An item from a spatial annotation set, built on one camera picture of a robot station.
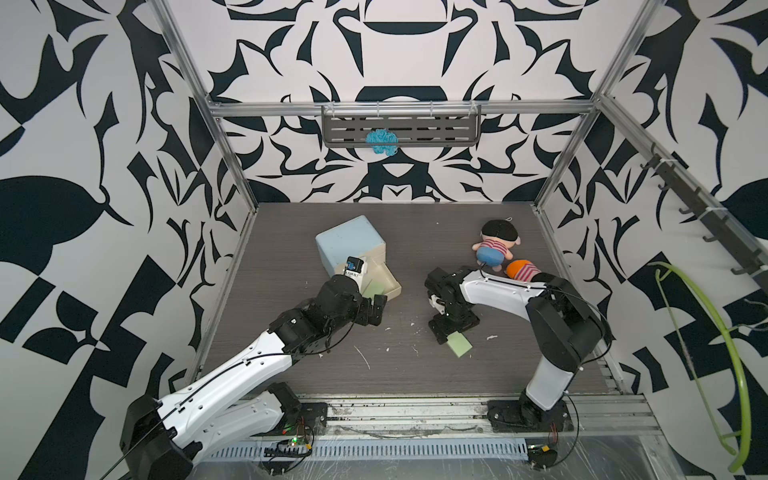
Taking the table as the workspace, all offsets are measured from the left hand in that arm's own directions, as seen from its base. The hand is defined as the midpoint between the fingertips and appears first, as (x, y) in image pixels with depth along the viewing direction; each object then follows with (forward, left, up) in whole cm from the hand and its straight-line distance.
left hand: (369, 288), depth 76 cm
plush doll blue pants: (+24, -43, -12) cm, 50 cm away
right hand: (-4, -23, -19) cm, 30 cm away
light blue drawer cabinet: (+19, +4, -3) cm, 20 cm away
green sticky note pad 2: (-9, -25, -18) cm, 32 cm away
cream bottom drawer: (+13, -3, -19) cm, 23 cm away
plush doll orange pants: (+11, -47, -12) cm, 50 cm away
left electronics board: (-31, +19, -21) cm, 42 cm away
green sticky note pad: (+10, -1, -18) cm, 21 cm away
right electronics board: (-35, -39, -20) cm, 56 cm away
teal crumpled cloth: (+42, -5, +16) cm, 45 cm away
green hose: (-37, -62, +6) cm, 73 cm away
